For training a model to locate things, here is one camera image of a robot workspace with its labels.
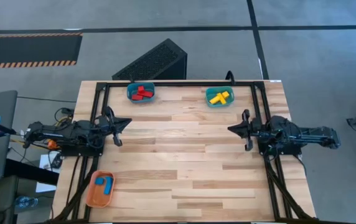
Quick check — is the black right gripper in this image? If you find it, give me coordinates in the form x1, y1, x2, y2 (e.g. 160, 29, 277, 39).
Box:
227, 108, 261, 152

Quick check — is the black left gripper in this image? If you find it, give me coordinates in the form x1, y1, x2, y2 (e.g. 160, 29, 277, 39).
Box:
98, 106, 133, 147

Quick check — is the long yellow block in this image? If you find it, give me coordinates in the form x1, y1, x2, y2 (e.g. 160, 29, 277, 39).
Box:
209, 93, 225, 105

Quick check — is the long blue block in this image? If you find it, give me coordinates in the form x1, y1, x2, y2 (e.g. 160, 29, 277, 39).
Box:
103, 176, 114, 196

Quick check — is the blue plastic bin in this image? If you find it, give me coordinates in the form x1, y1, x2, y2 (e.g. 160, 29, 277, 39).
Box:
126, 82, 156, 105

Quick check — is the teal plastic bin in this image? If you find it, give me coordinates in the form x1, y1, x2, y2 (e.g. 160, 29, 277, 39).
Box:
205, 86, 236, 109

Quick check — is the black computer tower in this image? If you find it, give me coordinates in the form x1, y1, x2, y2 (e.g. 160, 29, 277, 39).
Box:
111, 38, 188, 81

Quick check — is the small black device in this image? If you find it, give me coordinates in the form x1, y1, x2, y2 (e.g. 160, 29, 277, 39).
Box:
49, 153, 63, 169

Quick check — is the orange plastic bin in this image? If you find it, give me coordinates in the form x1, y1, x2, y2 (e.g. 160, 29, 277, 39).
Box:
85, 170, 116, 209

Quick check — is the white paper sheet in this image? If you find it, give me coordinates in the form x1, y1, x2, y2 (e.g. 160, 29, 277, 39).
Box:
35, 154, 62, 194

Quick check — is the black bench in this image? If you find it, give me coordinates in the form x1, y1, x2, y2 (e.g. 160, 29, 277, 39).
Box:
5, 158, 60, 186

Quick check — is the black hazard-striped floor mat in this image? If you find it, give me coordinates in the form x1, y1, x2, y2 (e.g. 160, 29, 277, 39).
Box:
0, 32, 83, 70

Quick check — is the clear water bottle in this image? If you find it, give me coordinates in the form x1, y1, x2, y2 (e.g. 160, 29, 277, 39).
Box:
15, 195, 39, 209

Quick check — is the black cable loop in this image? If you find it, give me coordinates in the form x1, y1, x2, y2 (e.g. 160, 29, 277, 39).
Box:
225, 70, 236, 85

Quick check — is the yellow cable bundle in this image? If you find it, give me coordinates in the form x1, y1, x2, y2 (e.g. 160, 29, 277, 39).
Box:
55, 115, 73, 128

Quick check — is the black aluminium table frame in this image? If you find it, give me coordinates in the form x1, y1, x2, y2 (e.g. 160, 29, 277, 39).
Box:
50, 80, 319, 224

